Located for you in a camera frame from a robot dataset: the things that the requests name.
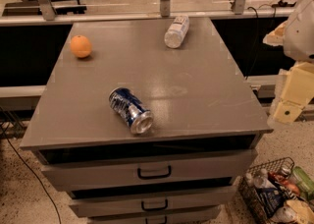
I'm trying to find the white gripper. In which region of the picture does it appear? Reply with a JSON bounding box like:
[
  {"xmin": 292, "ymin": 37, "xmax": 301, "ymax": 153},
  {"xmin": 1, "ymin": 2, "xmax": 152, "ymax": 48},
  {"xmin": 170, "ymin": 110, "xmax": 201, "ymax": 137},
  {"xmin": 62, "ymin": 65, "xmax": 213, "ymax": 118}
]
[{"xmin": 263, "ymin": 21, "xmax": 314, "ymax": 124}]

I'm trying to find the blue pepsi can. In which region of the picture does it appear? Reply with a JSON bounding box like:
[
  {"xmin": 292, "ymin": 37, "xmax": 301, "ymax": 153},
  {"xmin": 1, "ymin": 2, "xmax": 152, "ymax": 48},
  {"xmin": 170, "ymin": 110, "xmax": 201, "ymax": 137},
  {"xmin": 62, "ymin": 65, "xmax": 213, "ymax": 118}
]
[{"xmin": 109, "ymin": 87, "xmax": 154, "ymax": 135}]

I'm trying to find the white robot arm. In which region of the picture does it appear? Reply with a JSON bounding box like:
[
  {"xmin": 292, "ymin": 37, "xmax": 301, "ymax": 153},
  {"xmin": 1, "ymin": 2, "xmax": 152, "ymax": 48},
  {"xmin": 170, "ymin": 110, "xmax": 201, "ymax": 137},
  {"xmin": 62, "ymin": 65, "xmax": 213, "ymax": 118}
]
[{"xmin": 263, "ymin": 0, "xmax": 314, "ymax": 124}]

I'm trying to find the small water bottle in basket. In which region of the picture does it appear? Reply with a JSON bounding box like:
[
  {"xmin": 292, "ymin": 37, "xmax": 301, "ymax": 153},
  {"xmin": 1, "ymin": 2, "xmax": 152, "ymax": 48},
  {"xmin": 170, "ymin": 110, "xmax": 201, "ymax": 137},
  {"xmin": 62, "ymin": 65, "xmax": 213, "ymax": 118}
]
[{"xmin": 253, "ymin": 168, "xmax": 275, "ymax": 189}]

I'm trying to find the clear plastic water bottle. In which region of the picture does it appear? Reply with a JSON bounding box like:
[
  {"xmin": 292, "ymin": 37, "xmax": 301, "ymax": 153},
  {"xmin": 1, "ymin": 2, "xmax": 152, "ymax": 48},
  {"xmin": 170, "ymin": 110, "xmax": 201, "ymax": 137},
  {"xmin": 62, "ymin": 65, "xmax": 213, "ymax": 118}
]
[{"xmin": 164, "ymin": 16, "xmax": 189, "ymax": 48}]

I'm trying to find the red snack bag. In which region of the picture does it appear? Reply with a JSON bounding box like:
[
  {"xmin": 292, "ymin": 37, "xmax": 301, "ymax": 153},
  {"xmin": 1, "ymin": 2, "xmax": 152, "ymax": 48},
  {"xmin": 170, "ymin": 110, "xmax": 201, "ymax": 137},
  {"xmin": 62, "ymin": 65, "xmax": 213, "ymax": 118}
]
[{"xmin": 268, "ymin": 172, "xmax": 300, "ymax": 196}]

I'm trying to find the green bottle in basket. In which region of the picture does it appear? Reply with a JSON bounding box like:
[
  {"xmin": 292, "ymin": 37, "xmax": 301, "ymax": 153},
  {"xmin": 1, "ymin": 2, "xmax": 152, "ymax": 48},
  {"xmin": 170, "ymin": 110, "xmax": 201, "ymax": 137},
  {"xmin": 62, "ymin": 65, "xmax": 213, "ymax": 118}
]
[{"xmin": 290, "ymin": 166, "xmax": 314, "ymax": 201}]

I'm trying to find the blue snack bag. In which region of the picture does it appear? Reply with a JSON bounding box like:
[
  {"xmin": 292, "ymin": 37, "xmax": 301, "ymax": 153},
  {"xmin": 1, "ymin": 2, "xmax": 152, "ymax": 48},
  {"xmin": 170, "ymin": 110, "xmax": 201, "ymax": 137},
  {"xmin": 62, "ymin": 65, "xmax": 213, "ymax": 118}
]
[{"xmin": 256, "ymin": 188, "xmax": 285, "ymax": 218}]

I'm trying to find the yellow bag in basket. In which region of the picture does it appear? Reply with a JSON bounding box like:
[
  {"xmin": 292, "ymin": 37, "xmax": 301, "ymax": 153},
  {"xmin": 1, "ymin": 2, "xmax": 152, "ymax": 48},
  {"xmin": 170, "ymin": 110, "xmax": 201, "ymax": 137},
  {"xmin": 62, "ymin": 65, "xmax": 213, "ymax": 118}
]
[{"xmin": 285, "ymin": 199, "xmax": 314, "ymax": 224}]

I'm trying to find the grey drawer cabinet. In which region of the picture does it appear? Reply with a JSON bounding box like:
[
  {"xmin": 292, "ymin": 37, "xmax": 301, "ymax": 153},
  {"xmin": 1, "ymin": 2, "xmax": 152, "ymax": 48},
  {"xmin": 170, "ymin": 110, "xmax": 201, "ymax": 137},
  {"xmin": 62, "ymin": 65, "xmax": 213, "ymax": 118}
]
[{"xmin": 19, "ymin": 17, "xmax": 274, "ymax": 224}]

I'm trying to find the bottom grey drawer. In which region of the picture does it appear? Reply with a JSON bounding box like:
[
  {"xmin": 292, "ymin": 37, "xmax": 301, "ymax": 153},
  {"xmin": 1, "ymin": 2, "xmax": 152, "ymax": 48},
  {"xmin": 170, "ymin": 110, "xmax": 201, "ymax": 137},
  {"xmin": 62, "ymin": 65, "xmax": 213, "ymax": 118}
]
[{"xmin": 87, "ymin": 205, "xmax": 221, "ymax": 224}]

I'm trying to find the grey drawer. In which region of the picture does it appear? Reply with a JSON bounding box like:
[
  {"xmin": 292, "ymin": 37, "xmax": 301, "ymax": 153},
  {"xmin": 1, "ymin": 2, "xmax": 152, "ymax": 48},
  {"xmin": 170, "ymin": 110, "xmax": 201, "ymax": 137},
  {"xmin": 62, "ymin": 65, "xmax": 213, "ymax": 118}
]
[
  {"xmin": 70, "ymin": 186, "xmax": 236, "ymax": 218},
  {"xmin": 87, "ymin": 205, "xmax": 221, "ymax": 224},
  {"xmin": 42, "ymin": 149, "xmax": 257, "ymax": 192}
]

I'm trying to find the orange fruit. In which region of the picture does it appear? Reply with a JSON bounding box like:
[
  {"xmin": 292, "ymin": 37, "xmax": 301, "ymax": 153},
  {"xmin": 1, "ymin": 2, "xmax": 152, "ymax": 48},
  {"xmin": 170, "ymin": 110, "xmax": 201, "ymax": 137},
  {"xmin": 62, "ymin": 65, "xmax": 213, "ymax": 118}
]
[{"xmin": 70, "ymin": 35, "xmax": 92, "ymax": 58}]

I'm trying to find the top grey drawer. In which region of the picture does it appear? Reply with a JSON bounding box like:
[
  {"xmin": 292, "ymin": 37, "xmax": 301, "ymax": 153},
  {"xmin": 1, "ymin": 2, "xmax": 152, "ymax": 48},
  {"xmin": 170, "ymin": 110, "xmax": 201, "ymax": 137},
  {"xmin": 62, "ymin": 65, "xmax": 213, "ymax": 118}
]
[{"xmin": 42, "ymin": 149, "xmax": 257, "ymax": 192}]

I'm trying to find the middle grey drawer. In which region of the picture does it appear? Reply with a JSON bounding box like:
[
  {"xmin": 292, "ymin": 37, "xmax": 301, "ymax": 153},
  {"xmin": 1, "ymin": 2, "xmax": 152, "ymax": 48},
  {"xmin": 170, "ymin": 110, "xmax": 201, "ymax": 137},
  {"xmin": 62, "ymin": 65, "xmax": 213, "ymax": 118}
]
[{"xmin": 70, "ymin": 186, "xmax": 236, "ymax": 218}]

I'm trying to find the wire basket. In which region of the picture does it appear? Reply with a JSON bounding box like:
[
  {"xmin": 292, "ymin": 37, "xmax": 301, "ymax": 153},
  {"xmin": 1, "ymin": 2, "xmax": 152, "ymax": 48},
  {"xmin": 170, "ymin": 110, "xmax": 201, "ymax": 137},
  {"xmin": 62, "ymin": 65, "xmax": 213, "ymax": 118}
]
[{"xmin": 239, "ymin": 157, "xmax": 314, "ymax": 224}]

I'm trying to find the black floor cable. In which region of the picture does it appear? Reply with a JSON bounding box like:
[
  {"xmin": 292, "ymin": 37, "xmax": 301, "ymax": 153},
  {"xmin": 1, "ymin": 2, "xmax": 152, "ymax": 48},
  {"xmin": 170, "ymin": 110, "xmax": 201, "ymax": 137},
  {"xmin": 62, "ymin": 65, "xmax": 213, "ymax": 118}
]
[{"xmin": 0, "ymin": 121, "xmax": 63, "ymax": 224}]

